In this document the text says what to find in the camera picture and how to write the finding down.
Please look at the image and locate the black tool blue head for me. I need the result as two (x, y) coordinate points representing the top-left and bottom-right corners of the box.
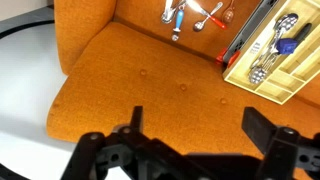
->
(275, 22), (313, 56)

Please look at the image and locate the plain silver cutlery piece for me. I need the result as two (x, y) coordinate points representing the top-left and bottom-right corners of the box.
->
(169, 0), (188, 22)

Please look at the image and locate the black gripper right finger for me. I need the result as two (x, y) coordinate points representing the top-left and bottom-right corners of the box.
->
(241, 106), (320, 180)

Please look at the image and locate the red handled serrated knife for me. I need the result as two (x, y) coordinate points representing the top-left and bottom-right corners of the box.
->
(186, 0), (228, 31)

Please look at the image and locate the patterned silver spoon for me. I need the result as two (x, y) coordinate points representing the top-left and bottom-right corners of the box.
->
(248, 39), (281, 85)
(263, 13), (299, 61)

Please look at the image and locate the white round panel black rim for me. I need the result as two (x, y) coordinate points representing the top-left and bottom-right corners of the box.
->
(0, 18), (81, 180)

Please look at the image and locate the blue handled kitchen utensil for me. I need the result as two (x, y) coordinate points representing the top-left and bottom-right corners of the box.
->
(171, 3), (186, 42)

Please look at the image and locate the orange fabric sofa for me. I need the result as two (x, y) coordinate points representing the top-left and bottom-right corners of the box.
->
(46, 0), (320, 180)

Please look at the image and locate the wooden cutlery tray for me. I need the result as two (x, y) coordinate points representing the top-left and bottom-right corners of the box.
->
(222, 0), (320, 106)

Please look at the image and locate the brown wooden spoon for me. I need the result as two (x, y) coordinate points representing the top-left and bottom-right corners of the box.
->
(221, 0), (236, 24)

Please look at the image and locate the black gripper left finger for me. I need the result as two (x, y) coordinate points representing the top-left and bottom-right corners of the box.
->
(61, 105), (158, 180)

